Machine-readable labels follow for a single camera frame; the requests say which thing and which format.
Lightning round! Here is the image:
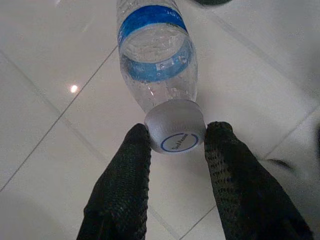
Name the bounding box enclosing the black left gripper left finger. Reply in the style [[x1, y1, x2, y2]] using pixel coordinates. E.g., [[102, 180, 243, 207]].
[[76, 123, 153, 240]]

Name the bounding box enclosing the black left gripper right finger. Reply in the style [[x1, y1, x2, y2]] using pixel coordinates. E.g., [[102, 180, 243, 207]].
[[204, 121, 315, 240]]

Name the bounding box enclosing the clear blue-label plastic bottle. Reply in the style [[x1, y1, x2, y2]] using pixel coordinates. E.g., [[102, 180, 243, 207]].
[[116, 0, 208, 154]]

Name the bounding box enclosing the black rubbish bin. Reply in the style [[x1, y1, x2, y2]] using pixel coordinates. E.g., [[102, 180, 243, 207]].
[[193, 0, 235, 6]]

